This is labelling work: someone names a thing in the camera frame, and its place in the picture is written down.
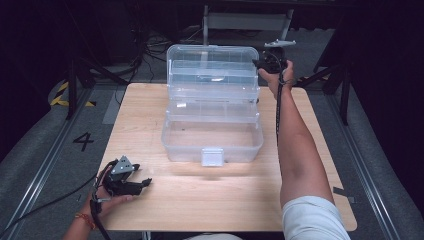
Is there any hand-held gripper cable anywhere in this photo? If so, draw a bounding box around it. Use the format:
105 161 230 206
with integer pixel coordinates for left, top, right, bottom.
274 49 288 148
88 159 118 240

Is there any left hand-held gripper cable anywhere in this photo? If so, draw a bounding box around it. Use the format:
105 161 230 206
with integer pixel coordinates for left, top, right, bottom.
88 159 118 240

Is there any grey floor tape piece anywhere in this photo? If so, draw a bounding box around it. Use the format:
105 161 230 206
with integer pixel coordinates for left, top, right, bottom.
332 186 356 204

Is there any black floor cable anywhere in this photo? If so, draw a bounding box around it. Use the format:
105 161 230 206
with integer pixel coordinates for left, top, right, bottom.
0 173 100 235

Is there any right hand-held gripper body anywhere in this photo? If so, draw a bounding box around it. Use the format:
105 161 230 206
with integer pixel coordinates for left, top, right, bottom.
264 39 297 75

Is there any black tripod stand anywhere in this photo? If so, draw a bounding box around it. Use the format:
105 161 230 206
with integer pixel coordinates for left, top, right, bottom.
296 59 355 126
64 56 129 121

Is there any person's white shirt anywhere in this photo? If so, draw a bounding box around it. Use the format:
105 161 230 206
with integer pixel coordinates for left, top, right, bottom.
184 195 352 240

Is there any bundle of floor cables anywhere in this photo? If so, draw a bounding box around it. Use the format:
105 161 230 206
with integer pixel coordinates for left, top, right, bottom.
131 28 212 85

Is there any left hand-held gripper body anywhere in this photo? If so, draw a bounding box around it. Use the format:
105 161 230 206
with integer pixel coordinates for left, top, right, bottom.
101 155 143 196

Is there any grey metal table frame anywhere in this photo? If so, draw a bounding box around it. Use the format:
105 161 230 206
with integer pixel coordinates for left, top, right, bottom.
201 4 295 47

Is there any clear plastic storage box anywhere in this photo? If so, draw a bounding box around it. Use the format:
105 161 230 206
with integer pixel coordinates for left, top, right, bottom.
160 44 265 168

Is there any right hand-held gripper cable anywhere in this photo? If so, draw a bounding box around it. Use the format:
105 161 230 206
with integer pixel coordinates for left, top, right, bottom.
274 49 288 148

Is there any metal floor rail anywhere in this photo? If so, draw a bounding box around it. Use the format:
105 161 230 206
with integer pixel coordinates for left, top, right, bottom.
324 93 401 240
0 89 95 240

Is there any yellow black floor tape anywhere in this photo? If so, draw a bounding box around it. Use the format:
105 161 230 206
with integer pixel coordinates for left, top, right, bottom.
49 81 98 108

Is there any orange bead bracelet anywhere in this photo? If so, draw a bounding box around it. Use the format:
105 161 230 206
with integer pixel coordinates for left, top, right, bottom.
74 212 97 231

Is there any person's left hand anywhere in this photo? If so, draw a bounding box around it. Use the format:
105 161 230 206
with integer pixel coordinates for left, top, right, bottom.
81 171 135 220

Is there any person's right hand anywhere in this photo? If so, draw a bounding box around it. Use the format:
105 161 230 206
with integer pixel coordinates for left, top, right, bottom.
258 60 296 100

